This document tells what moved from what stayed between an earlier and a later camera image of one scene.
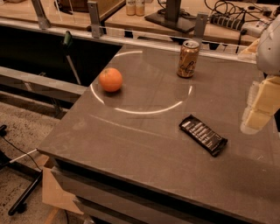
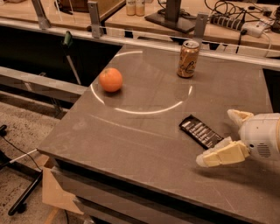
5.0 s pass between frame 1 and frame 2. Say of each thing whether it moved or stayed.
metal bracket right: stayed
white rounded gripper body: moved
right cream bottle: stayed
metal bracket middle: stayed
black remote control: stayed
